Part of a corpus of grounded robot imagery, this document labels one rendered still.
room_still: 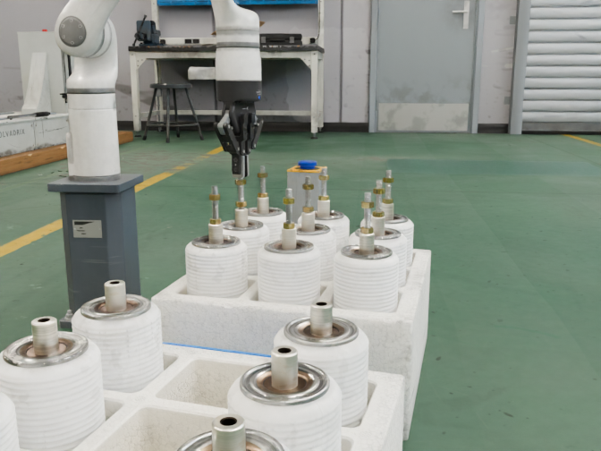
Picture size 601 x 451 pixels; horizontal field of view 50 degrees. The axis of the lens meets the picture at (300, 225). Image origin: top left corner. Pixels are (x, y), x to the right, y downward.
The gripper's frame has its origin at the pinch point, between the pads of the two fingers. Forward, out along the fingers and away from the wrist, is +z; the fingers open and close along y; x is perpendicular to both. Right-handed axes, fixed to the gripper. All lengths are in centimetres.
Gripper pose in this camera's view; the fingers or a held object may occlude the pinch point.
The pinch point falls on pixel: (240, 165)
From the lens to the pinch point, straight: 110.2
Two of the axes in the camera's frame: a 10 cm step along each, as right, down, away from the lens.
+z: 0.0, 9.7, 2.2
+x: -9.1, -1.0, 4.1
